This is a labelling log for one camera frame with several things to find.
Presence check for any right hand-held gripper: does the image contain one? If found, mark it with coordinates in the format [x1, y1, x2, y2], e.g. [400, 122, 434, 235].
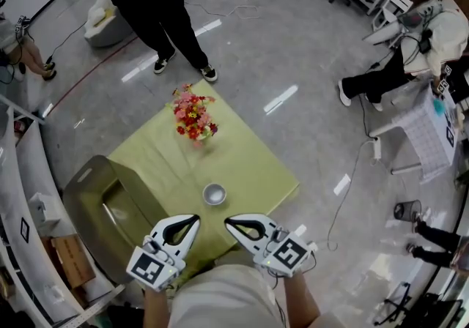
[224, 213, 316, 278]

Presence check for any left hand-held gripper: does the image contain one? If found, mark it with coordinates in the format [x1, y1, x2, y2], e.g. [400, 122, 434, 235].
[126, 213, 202, 291]

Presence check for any white cup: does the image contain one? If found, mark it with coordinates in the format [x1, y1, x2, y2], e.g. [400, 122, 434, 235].
[202, 182, 228, 207]

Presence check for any olive green plastic basin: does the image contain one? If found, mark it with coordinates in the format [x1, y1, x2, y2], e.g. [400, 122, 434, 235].
[62, 154, 171, 286]

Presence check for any person's right forearm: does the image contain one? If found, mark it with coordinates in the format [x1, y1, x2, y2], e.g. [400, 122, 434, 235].
[284, 270, 322, 324]

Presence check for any person's left forearm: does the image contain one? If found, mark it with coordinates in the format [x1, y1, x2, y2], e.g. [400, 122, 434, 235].
[142, 284, 174, 328]

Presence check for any large open cardboard box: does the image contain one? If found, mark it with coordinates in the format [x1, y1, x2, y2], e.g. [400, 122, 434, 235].
[40, 234, 97, 289]

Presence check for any yellow-green tablecloth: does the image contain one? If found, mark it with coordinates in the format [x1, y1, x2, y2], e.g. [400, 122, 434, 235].
[108, 79, 300, 280]

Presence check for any person's own torso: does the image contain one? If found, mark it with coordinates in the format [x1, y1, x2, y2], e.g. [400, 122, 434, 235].
[167, 264, 347, 328]

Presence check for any pot of colourful flowers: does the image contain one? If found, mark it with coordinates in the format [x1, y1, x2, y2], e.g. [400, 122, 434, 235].
[164, 83, 219, 150]

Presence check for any white plastic basket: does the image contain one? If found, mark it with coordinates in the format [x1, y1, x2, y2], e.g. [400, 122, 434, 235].
[28, 193, 62, 229]

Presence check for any black mesh waste bin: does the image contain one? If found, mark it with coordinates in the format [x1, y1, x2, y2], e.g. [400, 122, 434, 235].
[394, 200, 423, 222]

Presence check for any long white shelving unit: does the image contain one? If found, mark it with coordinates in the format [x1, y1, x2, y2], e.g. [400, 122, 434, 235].
[0, 95, 125, 328]

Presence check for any white checked tablecloth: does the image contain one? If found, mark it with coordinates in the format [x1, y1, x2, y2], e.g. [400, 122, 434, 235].
[369, 83, 459, 183]

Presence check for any white beanbag seat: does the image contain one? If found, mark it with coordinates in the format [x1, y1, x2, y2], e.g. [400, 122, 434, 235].
[84, 0, 133, 48]

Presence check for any black picture frame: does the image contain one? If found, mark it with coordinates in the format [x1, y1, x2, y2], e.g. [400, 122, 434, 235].
[20, 217, 31, 245]

